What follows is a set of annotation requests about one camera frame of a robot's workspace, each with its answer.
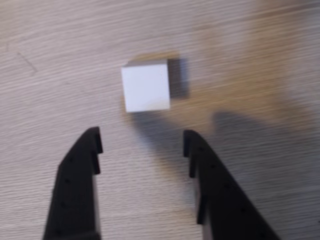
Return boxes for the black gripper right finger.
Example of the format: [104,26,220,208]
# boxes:
[183,129,283,240]

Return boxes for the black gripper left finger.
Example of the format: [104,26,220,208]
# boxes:
[42,126,104,240]

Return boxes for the white wooden cube block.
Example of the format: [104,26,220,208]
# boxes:
[120,57,173,114]

